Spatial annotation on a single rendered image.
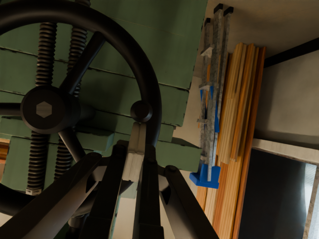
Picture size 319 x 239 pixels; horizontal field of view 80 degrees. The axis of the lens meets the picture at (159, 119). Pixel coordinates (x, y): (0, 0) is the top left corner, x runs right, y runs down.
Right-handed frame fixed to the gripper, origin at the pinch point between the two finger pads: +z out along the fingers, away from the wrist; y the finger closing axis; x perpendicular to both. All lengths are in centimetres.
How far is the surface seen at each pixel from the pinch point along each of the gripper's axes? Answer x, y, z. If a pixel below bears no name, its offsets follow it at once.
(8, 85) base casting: -4.4, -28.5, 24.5
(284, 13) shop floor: 48, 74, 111
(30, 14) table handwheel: 10.2, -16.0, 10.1
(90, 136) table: -6.9, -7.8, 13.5
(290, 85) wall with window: 8, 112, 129
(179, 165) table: -14.2, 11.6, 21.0
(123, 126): -8.1, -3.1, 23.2
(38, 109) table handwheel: 0.1, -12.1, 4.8
